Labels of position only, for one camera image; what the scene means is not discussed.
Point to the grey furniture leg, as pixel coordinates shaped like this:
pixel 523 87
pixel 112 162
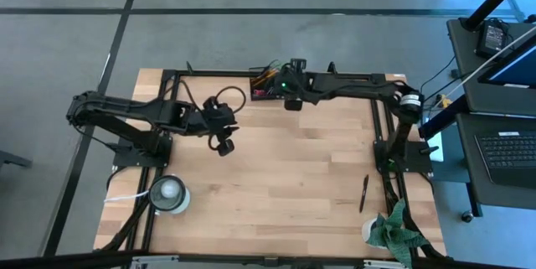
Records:
pixel 12 159

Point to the yellow plug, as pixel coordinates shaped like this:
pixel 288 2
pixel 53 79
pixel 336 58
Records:
pixel 445 102

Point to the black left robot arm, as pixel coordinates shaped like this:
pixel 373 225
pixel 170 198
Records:
pixel 125 107

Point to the black pen with white print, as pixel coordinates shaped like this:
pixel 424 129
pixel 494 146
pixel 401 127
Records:
pixel 364 193

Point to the black horizontal crossbar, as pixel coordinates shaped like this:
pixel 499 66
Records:
pixel 63 260

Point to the black computer cart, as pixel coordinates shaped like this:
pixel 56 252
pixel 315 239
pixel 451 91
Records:
pixel 502 101

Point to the black laptop keyboard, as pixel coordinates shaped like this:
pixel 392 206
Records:
pixel 508 151

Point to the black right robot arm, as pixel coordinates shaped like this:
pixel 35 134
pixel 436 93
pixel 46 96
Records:
pixel 356 82

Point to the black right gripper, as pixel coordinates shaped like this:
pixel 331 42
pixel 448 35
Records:
pixel 299 86

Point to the computer monitor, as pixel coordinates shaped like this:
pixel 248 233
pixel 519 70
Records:
pixel 519 68

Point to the thin white rod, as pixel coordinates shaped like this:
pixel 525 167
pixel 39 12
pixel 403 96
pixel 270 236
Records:
pixel 481 68

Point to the orange wooden pencil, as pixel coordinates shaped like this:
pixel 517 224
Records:
pixel 268 81
pixel 264 77

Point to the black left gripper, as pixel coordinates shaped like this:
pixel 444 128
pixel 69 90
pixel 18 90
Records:
pixel 220 118

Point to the white plant pot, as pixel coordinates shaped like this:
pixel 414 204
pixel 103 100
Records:
pixel 367 229

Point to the black caster wheel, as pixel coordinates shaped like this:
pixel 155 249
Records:
pixel 467 217

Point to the black power adapter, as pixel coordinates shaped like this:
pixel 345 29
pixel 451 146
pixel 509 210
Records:
pixel 492 38

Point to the green potted plant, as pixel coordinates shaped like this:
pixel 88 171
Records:
pixel 393 235

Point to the black aluminium table frame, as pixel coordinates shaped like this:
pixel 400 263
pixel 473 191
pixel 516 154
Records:
pixel 209 73

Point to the black mesh desk organizer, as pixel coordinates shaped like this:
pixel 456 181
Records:
pixel 268 99

